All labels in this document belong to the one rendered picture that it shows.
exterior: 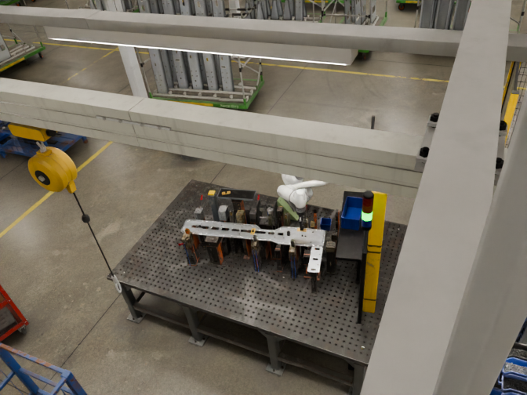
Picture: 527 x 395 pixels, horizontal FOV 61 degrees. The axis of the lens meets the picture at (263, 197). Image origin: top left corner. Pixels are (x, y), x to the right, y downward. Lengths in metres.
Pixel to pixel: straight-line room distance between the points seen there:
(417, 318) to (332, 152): 0.53
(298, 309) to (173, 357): 1.43
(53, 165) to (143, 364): 3.40
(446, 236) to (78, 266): 5.54
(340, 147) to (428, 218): 0.37
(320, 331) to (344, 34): 2.69
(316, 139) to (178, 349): 3.97
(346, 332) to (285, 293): 0.64
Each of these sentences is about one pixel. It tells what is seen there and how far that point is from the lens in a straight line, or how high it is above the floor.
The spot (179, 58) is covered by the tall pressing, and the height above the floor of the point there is 0.87.
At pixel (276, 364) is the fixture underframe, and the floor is 0.10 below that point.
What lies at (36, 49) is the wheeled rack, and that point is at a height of 0.27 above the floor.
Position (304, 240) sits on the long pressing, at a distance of 4.09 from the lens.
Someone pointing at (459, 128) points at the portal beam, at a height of 3.49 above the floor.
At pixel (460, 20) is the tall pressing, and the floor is 0.56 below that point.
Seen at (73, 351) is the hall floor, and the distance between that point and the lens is 5.19.
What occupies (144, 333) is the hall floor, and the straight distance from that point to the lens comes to 5.00.
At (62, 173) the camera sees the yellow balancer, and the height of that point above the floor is 3.09.
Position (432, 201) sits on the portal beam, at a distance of 0.68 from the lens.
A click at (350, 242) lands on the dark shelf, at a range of 4.03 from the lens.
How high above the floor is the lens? 3.93
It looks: 40 degrees down
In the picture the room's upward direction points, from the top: 7 degrees counter-clockwise
